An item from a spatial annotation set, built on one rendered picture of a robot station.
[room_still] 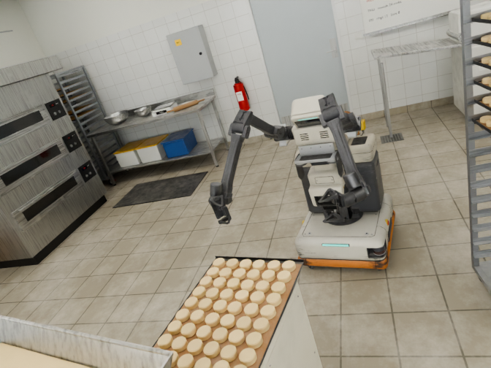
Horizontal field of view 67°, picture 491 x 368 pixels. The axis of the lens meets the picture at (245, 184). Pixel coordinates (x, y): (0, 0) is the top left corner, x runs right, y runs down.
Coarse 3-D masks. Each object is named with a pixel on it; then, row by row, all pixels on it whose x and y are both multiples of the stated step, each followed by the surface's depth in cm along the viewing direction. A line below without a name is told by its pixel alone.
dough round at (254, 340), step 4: (252, 332) 114; (256, 332) 113; (248, 336) 113; (252, 336) 112; (256, 336) 112; (260, 336) 112; (248, 340) 111; (252, 340) 111; (256, 340) 110; (260, 340) 110; (248, 344) 110; (252, 344) 110; (256, 344) 110; (260, 344) 110
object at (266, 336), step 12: (252, 264) 148; (300, 264) 139; (204, 276) 150; (276, 276) 137; (240, 288) 137; (288, 288) 130; (216, 300) 135; (264, 300) 128; (192, 312) 133; (204, 312) 131; (228, 312) 128; (276, 312) 121; (204, 324) 126; (252, 324) 119; (180, 336) 124; (192, 336) 122; (264, 336) 114; (168, 348) 120; (240, 348) 112; (264, 348) 110; (216, 360) 111
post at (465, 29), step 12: (468, 12) 158; (468, 24) 160; (468, 36) 162; (468, 48) 164; (468, 72) 168; (468, 96) 173; (468, 108) 175; (468, 132) 180; (468, 144) 183; (468, 156) 186; (468, 168) 189; (468, 180) 193; (468, 192) 196
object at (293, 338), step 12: (288, 300) 133; (300, 300) 143; (288, 312) 132; (300, 312) 142; (288, 324) 132; (300, 324) 142; (276, 336) 123; (288, 336) 131; (300, 336) 141; (312, 336) 153; (276, 348) 122; (288, 348) 130; (300, 348) 140; (312, 348) 151; (264, 360) 115; (276, 360) 122; (288, 360) 130; (300, 360) 140; (312, 360) 150
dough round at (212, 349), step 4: (208, 344) 115; (212, 344) 114; (216, 344) 114; (204, 348) 114; (208, 348) 113; (212, 348) 113; (216, 348) 112; (220, 348) 114; (204, 352) 112; (208, 352) 112; (212, 352) 111; (216, 352) 112; (208, 356) 112; (212, 356) 111
